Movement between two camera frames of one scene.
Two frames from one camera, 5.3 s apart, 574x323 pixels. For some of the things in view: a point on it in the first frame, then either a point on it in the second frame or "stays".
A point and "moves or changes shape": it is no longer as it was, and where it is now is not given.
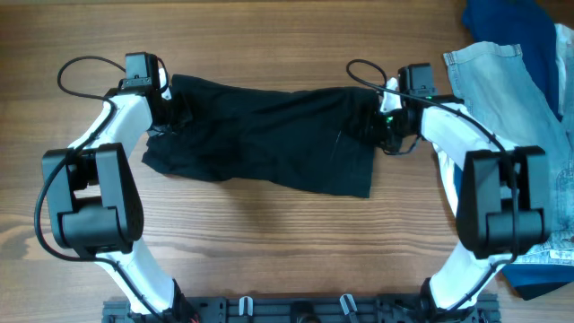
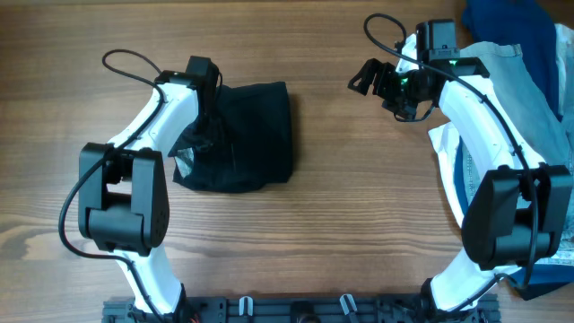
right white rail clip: x=347 y=303 stays
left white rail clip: x=249 y=305 stays
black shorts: x=311 y=140 moves or changes shape
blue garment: x=529 y=24 stays
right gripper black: x=374 y=124 -> x=385 y=83
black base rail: x=305 y=309 stays
